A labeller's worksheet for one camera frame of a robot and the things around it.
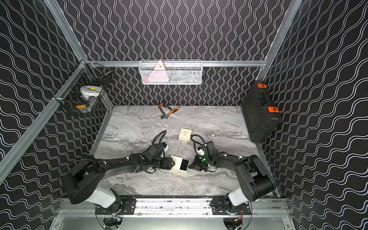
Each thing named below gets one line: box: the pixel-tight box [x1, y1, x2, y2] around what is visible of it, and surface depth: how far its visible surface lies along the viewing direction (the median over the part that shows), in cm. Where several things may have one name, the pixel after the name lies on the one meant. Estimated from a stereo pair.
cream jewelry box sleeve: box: [178, 127, 193, 142], surface depth 102 cm
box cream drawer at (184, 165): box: [179, 158, 190, 173], surface depth 87 cm
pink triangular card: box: [148, 60, 170, 82], surface depth 92 cm
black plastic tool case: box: [241, 80, 283, 144], surface depth 92 cm
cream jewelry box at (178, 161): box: [170, 155, 184, 171], surface depth 89 cm
